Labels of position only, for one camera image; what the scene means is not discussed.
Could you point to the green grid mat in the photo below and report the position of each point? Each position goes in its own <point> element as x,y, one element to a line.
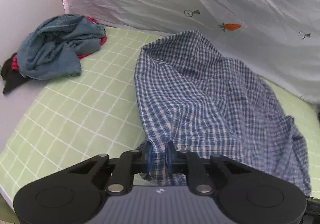
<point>55,168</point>

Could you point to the blue denim garment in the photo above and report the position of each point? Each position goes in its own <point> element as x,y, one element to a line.
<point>55,46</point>

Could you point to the white printed carrot sheet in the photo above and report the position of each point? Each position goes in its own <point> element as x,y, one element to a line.
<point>278,39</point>

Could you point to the black garment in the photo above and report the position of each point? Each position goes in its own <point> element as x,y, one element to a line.
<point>11,75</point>

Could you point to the blue plaid shirt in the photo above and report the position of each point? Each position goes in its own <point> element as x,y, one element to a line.
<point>191,95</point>

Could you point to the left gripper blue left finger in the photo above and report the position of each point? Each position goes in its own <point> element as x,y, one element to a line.
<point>124,168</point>

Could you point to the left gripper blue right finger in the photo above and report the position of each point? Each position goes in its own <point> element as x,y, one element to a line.
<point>191,165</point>

